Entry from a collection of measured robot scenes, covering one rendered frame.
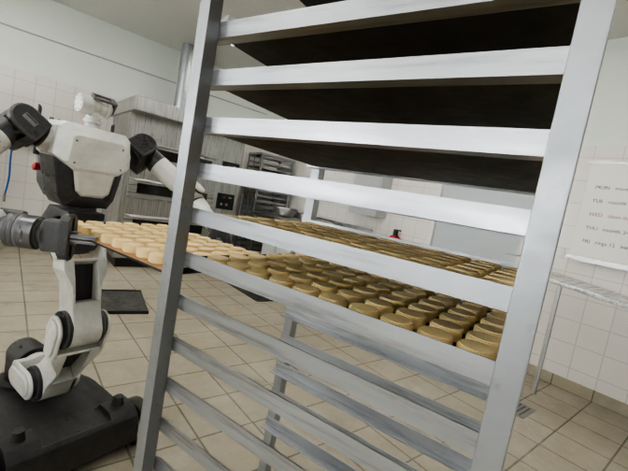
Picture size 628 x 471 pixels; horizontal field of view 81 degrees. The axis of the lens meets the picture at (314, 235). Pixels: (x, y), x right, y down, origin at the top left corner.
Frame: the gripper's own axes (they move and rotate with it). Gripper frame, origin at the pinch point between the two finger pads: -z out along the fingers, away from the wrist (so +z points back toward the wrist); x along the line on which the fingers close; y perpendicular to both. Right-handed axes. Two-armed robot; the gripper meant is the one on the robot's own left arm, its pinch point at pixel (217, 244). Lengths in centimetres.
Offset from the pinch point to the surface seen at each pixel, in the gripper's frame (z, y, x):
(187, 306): -57, -1, -4
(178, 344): -57, -2, -13
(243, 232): -66, 7, 13
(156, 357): -57, -6, -16
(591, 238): 127, 295, 31
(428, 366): -55, 56, -13
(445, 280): -91, 33, 14
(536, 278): -100, 37, 17
